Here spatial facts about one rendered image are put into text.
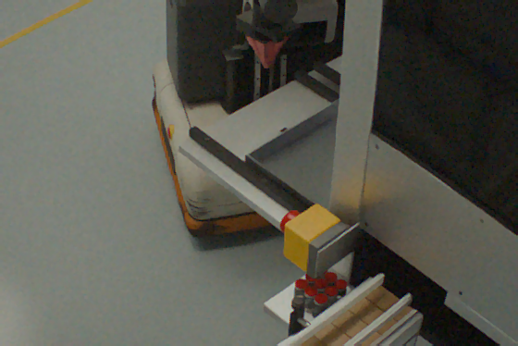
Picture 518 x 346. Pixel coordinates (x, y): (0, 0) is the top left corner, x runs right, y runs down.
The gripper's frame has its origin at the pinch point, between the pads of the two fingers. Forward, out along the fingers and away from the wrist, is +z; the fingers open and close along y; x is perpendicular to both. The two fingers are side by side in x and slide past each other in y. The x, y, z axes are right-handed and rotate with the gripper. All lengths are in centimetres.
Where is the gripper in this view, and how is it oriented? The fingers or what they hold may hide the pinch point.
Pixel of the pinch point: (267, 63)
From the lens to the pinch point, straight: 162.5
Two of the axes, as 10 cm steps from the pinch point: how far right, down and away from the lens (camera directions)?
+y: 6.8, 4.8, -5.5
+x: 7.3, -4.4, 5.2
